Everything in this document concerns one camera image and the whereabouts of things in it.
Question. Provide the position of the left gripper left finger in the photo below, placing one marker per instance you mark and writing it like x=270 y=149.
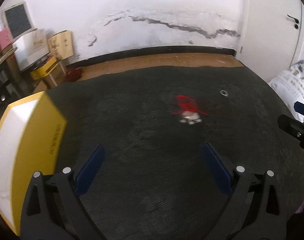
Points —
x=52 y=208

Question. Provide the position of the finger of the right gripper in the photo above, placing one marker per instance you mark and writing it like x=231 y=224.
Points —
x=291 y=126
x=299 y=107

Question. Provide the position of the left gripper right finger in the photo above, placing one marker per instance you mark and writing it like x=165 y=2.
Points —
x=254 y=209

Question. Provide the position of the yellow white box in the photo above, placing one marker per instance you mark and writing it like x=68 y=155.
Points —
x=31 y=130

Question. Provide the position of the black patterned table cloth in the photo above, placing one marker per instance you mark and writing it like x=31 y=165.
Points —
x=153 y=183

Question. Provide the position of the black shelf rack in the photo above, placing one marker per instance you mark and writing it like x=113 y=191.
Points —
x=9 y=88

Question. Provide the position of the brown cardboard box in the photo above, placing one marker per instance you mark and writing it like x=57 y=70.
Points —
x=56 y=76

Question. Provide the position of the red cloth on floor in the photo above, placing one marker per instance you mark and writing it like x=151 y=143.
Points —
x=74 y=74

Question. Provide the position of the yellow flat box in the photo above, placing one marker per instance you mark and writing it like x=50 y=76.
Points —
x=44 y=68

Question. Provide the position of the tan cardboard gift box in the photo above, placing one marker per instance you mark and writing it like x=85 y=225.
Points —
x=61 y=45

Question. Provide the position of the pink box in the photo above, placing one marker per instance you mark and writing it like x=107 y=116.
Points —
x=5 y=38

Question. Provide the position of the white framed blackboard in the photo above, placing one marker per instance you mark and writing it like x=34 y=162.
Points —
x=18 y=20

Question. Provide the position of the black door handle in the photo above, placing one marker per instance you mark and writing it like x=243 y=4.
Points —
x=296 y=21

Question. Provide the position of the red string silver charm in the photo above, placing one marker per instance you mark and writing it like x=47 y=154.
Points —
x=187 y=110

